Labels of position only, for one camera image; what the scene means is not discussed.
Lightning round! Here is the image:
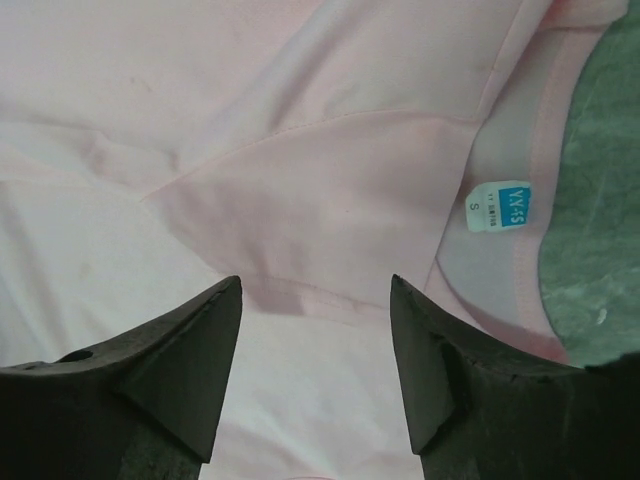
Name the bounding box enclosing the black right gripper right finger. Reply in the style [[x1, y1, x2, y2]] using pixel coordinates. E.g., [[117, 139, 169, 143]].
[[390, 277, 639, 479]]

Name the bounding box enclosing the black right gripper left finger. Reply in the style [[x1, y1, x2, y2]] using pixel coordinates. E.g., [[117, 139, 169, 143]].
[[1, 276, 242, 480]]

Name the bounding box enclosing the pink t-shirt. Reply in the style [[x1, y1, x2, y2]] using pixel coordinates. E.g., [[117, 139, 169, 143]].
[[1, 1, 629, 479]]

